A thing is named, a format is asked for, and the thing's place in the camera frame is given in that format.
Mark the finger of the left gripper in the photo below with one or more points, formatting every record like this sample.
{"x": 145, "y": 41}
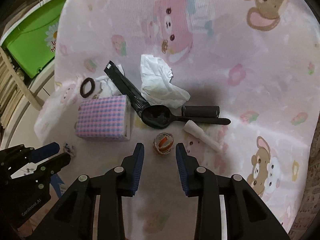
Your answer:
{"x": 50, "y": 167}
{"x": 44, "y": 152}

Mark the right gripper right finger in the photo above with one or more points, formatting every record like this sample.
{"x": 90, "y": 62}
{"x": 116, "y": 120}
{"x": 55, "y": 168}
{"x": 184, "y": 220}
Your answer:
{"x": 187, "y": 167}

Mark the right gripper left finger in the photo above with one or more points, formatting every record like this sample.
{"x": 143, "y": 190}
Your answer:
{"x": 132, "y": 166}

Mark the purple checkered tissue pack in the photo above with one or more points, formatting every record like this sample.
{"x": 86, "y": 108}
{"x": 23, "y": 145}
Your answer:
{"x": 105, "y": 118}

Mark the black plastic spoon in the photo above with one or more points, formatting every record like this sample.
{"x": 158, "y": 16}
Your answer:
{"x": 160, "y": 117}

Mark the black cylinder tube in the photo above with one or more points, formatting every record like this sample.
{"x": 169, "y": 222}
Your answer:
{"x": 200, "y": 111}

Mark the large white tissue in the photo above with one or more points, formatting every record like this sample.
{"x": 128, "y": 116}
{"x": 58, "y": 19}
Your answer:
{"x": 156, "y": 88}

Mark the small white tissue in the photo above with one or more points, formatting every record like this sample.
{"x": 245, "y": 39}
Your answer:
{"x": 104, "y": 88}

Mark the blue white package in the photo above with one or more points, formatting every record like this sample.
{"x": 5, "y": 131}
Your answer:
{"x": 58, "y": 185}

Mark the stacked papers on shelf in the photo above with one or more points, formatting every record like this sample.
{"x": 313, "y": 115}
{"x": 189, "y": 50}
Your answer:
{"x": 10, "y": 95}

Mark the green plastic storage box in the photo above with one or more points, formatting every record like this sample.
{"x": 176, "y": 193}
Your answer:
{"x": 32, "y": 41}

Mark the pink cartoon print bedsheet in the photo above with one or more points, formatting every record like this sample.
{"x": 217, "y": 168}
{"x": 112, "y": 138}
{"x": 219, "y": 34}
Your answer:
{"x": 258, "y": 60}

